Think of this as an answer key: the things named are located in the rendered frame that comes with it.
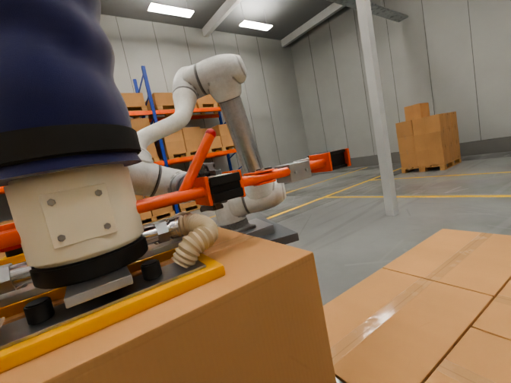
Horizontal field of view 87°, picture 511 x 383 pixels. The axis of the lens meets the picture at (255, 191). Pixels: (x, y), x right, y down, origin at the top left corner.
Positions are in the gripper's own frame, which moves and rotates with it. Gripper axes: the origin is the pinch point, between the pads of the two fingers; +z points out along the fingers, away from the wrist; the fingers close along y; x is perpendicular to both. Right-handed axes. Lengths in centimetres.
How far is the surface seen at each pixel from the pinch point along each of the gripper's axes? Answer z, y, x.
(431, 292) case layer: 6, 55, -69
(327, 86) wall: -752, -240, -930
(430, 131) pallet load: -268, 15, -695
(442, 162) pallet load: -249, 94, -697
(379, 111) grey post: -158, -32, -318
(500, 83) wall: -205, -73, -971
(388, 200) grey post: -160, 90, -317
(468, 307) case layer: 18, 55, -67
